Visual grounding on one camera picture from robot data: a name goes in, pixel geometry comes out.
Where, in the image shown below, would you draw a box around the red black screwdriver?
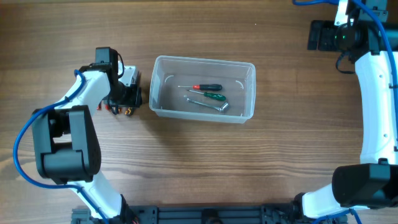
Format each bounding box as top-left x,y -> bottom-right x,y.
178,84 -> 223,91

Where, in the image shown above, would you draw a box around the silver socket wrench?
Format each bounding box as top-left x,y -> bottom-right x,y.
186,98 -> 229,113

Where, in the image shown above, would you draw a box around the right blue cable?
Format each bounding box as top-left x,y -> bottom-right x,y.
292,0 -> 398,224

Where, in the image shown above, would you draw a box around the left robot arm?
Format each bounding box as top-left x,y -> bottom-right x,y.
28,47 -> 142,223

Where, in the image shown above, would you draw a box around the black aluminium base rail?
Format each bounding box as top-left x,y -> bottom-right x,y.
70,202 -> 348,224

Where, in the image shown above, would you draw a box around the left blue cable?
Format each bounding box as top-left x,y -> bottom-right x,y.
12,68 -> 109,224

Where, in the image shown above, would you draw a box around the orange black needle-nose pliers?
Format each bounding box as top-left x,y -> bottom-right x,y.
118,107 -> 135,116

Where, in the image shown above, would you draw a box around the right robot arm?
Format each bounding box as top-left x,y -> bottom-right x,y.
297,0 -> 397,223

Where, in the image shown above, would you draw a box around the green handled screwdriver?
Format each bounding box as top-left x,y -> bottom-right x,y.
188,90 -> 226,101

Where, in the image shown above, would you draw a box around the clear plastic container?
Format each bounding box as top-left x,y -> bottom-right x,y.
149,55 -> 256,123

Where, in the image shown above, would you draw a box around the blue cable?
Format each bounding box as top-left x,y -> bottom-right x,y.
12,68 -> 109,224
292,0 -> 398,224

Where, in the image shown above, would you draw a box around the red handled cutting pliers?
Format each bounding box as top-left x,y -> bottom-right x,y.
96,105 -> 112,111

